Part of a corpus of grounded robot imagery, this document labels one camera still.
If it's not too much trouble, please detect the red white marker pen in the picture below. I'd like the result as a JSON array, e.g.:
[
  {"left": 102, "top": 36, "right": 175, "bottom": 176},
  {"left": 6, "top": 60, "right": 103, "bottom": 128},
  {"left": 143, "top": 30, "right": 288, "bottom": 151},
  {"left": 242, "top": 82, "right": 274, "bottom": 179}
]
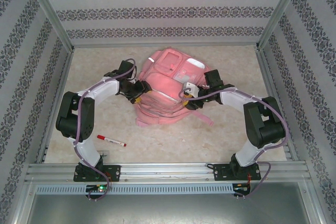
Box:
[{"left": 97, "top": 134, "right": 127, "bottom": 148}]

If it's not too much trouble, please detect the aluminium frame bar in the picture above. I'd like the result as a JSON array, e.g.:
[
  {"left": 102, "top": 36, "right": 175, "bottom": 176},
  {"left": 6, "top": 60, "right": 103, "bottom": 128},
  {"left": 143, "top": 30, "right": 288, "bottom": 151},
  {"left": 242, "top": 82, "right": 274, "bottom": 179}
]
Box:
[
  {"left": 256, "top": 48, "right": 300, "bottom": 162},
  {"left": 35, "top": 49, "right": 76, "bottom": 164},
  {"left": 72, "top": 42, "right": 260, "bottom": 49}
]

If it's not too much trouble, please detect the pink student backpack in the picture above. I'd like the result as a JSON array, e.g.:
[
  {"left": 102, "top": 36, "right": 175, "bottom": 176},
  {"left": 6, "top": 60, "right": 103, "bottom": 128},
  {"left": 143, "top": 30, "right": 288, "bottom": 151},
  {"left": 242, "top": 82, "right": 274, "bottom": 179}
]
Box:
[{"left": 135, "top": 48, "right": 215, "bottom": 127}]

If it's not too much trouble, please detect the circuit board with green light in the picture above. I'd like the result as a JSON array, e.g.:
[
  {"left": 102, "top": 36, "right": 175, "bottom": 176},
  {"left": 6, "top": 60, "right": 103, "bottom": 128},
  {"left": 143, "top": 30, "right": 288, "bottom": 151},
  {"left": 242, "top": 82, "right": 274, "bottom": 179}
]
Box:
[{"left": 86, "top": 184, "right": 112, "bottom": 194}]

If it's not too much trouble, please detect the aluminium mounting rail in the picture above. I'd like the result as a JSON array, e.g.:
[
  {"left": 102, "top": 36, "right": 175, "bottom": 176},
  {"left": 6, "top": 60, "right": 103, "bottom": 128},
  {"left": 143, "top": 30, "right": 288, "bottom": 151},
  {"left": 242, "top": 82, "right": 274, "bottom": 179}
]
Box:
[{"left": 25, "top": 162, "right": 313, "bottom": 184}]

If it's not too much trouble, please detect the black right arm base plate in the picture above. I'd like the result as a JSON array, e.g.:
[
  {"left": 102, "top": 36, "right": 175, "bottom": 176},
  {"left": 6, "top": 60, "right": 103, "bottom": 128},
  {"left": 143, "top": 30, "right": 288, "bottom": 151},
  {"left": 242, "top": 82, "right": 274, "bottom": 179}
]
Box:
[{"left": 214, "top": 163, "right": 262, "bottom": 182}]

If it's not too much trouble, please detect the aluminium frame post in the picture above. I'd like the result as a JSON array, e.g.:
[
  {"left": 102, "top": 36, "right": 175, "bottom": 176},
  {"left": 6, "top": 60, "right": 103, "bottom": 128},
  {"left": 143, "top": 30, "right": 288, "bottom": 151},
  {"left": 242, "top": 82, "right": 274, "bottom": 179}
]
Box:
[
  {"left": 257, "top": 0, "right": 307, "bottom": 50},
  {"left": 22, "top": 0, "right": 76, "bottom": 51}
]

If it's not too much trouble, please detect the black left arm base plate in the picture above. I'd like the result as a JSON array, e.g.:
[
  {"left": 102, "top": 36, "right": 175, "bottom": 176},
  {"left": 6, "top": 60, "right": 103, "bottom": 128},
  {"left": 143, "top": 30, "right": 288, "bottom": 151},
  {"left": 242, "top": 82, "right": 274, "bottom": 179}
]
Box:
[{"left": 73, "top": 165, "right": 121, "bottom": 183}]

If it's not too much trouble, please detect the grey metal panel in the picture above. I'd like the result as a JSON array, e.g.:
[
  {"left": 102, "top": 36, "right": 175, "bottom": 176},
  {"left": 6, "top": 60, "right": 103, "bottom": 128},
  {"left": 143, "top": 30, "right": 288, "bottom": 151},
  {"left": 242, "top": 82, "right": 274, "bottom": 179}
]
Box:
[{"left": 15, "top": 182, "right": 326, "bottom": 224}]

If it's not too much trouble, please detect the circuit board with blue light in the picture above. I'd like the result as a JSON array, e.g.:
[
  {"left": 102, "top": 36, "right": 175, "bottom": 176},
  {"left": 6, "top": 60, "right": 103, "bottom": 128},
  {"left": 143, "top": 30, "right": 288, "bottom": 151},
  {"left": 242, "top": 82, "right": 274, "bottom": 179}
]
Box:
[{"left": 233, "top": 183, "right": 252, "bottom": 196}]

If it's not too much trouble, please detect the grey slotted cable duct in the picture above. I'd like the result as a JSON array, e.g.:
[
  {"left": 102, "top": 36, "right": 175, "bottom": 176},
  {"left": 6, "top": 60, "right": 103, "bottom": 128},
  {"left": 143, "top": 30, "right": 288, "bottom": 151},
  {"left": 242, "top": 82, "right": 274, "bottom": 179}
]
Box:
[{"left": 35, "top": 183, "right": 234, "bottom": 196}]

